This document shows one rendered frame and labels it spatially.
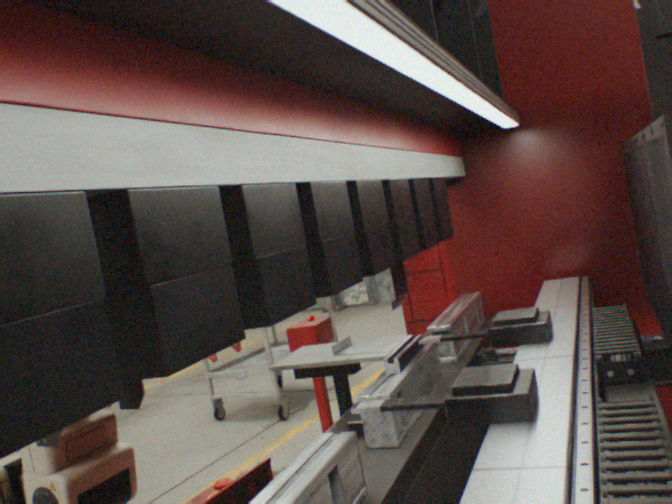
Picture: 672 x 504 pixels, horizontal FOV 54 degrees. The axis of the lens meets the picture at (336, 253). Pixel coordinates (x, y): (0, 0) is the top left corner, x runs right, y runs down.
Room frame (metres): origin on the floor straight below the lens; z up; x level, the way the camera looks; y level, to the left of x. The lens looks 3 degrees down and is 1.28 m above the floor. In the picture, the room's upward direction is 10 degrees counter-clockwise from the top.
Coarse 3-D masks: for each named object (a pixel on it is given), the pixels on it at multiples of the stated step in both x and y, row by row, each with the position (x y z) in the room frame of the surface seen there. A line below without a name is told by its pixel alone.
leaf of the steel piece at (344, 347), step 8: (336, 344) 1.40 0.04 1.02; (344, 344) 1.43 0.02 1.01; (360, 344) 1.44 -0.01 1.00; (368, 344) 1.42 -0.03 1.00; (376, 344) 1.41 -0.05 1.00; (384, 344) 1.39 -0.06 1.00; (336, 352) 1.39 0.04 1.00; (344, 352) 1.39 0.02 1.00; (352, 352) 1.37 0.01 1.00; (360, 352) 1.36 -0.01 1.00; (368, 352) 1.34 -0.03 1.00; (376, 352) 1.33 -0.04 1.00
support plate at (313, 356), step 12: (396, 336) 1.47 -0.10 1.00; (300, 348) 1.53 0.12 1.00; (312, 348) 1.51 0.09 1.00; (324, 348) 1.48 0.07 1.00; (288, 360) 1.42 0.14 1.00; (300, 360) 1.40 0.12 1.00; (312, 360) 1.37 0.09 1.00; (324, 360) 1.35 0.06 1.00; (336, 360) 1.33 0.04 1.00; (348, 360) 1.32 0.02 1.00; (360, 360) 1.31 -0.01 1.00; (372, 360) 1.30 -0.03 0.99
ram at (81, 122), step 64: (0, 0) 0.47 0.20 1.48; (0, 64) 0.46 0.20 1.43; (64, 64) 0.52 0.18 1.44; (128, 64) 0.60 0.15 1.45; (192, 64) 0.70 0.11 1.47; (0, 128) 0.45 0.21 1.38; (64, 128) 0.51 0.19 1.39; (128, 128) 0.58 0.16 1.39; (192, 128) 0.68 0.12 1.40; (256, 128) 0.81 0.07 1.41; (320, 128) 1.01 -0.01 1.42; (384, 128) 1.34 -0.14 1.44; (0, 192) 0.44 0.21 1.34
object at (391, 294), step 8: (400, 264) 1.39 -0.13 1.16; (384, 272) 1.33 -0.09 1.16; (392, 272) 1.33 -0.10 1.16; (400, 272) 1.38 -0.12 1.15; (384, 280) 1.33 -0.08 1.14; (392, 280) 1.32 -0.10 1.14; (400, 280) 1.37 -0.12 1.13; (384, 288) 1.33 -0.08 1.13; (392, 288) 1.32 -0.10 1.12; (400, 288) 1.36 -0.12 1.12; (392, 296) 1.32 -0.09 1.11; (400, 296) 1.39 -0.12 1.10; (392, 304) 1.33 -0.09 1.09; (400, 304) 1.38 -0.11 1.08
